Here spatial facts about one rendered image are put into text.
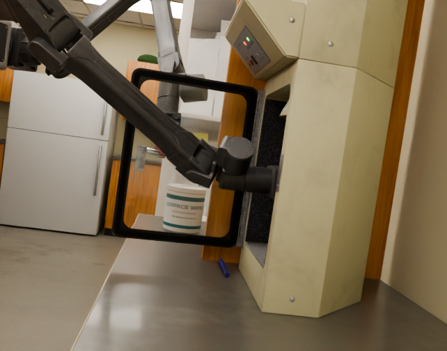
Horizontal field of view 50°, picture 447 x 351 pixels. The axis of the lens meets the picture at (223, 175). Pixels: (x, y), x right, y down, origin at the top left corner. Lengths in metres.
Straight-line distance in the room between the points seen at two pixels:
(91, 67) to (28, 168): 5.06
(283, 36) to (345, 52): 0.12
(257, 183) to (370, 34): 0.36
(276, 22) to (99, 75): 0.34
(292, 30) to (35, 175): 5.24
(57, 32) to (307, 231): 0.59
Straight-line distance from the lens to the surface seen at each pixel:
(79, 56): 0.96
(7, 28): 1.64
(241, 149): 0.95
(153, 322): 0.81
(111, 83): 0.97
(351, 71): 0.93
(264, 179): 1.01
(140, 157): 1.13
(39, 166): 5.95
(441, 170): 1.25
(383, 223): 1.37
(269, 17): 0.91
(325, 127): 0.91
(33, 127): 5.96
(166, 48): 1.35
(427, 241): 1.27
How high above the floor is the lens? 1.23
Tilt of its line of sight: 3 degrees down
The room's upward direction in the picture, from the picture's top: 8 degrees clockwise
